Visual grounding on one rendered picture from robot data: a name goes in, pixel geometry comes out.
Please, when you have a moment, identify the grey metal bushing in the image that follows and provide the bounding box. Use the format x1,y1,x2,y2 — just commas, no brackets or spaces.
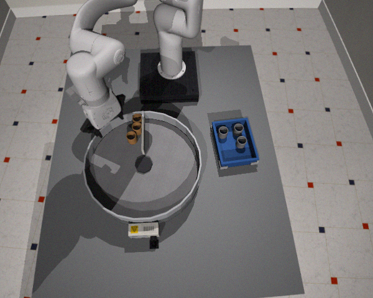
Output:
233,124,244,136
218,127,228,139
236,136,247,148

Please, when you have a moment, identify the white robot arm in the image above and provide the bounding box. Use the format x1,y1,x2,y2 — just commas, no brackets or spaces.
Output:
66,0,203,107

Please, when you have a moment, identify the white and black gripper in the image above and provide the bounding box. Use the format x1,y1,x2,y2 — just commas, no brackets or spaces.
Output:
80,87,126,138

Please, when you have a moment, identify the bronze bushing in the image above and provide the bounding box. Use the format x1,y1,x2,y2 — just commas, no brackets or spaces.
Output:
126,131,138,145
132,122,142,135
132,114,142,124

